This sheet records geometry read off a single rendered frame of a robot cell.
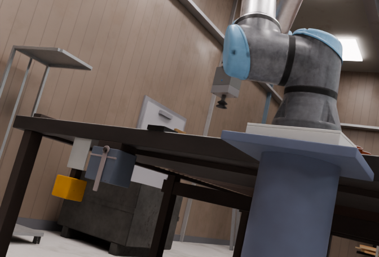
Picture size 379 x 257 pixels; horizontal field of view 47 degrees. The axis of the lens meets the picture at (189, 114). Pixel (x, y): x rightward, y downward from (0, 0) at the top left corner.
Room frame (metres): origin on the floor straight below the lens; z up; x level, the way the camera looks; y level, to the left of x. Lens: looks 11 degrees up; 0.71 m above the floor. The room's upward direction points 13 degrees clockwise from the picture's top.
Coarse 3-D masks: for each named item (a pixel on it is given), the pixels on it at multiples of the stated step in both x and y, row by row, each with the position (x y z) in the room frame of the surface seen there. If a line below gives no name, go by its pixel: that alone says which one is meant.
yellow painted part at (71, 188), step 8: (72, 168) 1.69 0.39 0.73; (64, 176) 1.66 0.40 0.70; (72, 176) 1.69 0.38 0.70; (80, 176) 1.70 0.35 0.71; (56, 184) 1.68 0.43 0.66; (64, 184) 1.65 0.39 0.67; (72, 184) 1.64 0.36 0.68; (80, 184) 1.67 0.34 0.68; (56, 192) 1.67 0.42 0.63; (64, 192) 1.64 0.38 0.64; (72, 192) 1.65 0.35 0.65; (80, 192) 1.68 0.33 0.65; (80, 200) 1.69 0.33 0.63
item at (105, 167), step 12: (108, 144) 1.56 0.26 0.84; (120, 144) 1.53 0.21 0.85; (96, 156) 1.57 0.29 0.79; (108, 156) 1.53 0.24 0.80; (120, 156) 1.52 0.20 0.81; (132, 156) 1.56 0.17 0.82; (96, 168) 1.56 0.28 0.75; (108, 168) 1.52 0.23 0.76; (120, 168) 1.53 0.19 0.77; (132, 168) 1.58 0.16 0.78; (96, 180) 1.54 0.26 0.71; (108, 180) 1.51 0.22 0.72; (120, 180) 1.54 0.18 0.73
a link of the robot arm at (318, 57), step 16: (304, 32) 0.89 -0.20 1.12; (320, 32) 0.87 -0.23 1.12; (304, 48) 0.87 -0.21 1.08; (320, 48) 0.87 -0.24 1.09; (336, 48) 0.88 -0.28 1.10; (288, 64) 0.88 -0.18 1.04; (304, 64) 0.88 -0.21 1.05; (320, 64) 0.87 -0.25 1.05; (336, 64) 0.88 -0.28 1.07; (288, 80) 0.91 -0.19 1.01; (304, 80) 0.88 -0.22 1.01; (320, 80) 0.87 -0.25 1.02; (336, 80) 0.89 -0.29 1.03
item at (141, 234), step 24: (96, 192) 5.12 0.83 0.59; (120, 192) 4.93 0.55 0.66; (144, 192) 4.86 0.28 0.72; (72, 216) 5.28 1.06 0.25; (96, 216) 5.07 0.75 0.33; (120, 216) 4.88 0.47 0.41; (144, 216) 4.95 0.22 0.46; (96, 240) 5.73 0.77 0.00; (120, 240) 4.83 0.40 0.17; (144, 240) 5.04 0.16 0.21; (168, 240) 5.42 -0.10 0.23
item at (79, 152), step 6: (78, 138) 1.69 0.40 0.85; (84, 138) 1.67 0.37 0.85; (78, 144) 1.68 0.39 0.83; (84, 144) 1.66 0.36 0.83; (90, 144) 1.64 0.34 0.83; (72, 150) 1.70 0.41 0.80; (78, 150) 1.68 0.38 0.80; (84, 150) 1.66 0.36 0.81; (72, 156) 1.69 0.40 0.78; (78, 156) 1.67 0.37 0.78; (84, 156) 1.65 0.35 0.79; (72, 162) 1.69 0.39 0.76; (78, 162) 1.66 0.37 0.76; (84, 162) 1.64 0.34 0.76; (78, 168) 1.66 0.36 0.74; (84, 168) 1.64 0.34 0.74
